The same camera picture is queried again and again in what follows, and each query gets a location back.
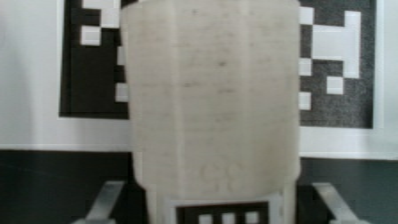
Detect white fiducial marker sheet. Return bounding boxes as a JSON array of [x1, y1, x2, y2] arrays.
[[0, 0, 398, 160]]

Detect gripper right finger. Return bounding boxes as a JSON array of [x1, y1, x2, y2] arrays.
[[313, 183, 372, 224]]

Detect white table leg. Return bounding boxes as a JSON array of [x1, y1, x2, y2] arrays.
[[121, 0, 301, 224]]

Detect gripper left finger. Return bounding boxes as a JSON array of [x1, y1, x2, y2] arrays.
[[72, 181, 127, 224]]

